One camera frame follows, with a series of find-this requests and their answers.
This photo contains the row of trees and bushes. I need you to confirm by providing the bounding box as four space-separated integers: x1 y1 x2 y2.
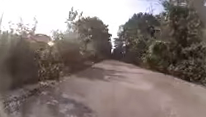
110 0 206 87
0 3 115 96

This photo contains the grey-brown asphalt road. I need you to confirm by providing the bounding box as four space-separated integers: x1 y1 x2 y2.
7 54 206 117

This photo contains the building with reddish roof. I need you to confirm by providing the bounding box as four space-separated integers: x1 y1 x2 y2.
25 32 54 46

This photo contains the leaf-strewn dirt verge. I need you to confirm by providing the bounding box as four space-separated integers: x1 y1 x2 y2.
0 58 102 117

